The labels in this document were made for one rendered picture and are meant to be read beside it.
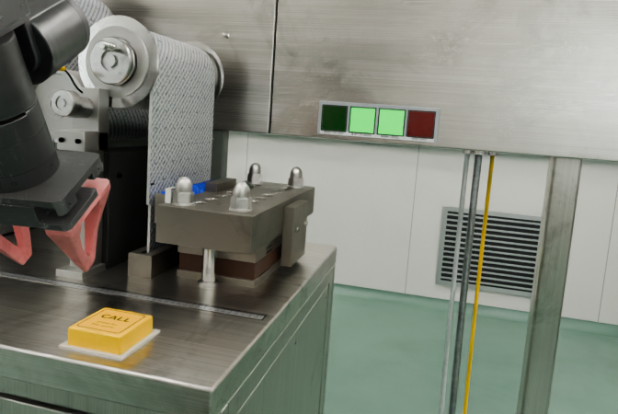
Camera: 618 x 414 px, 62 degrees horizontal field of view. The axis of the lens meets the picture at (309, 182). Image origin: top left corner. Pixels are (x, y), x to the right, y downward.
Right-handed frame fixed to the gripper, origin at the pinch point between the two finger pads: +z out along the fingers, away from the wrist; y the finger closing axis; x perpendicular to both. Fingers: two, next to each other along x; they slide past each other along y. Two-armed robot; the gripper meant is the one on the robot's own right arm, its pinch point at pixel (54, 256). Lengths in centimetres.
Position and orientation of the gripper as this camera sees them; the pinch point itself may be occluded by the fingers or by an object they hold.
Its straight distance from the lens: 50.4
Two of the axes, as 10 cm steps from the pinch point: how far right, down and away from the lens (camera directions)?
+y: -9.9, -0.9, 1.2
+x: -1.4, 5.9, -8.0
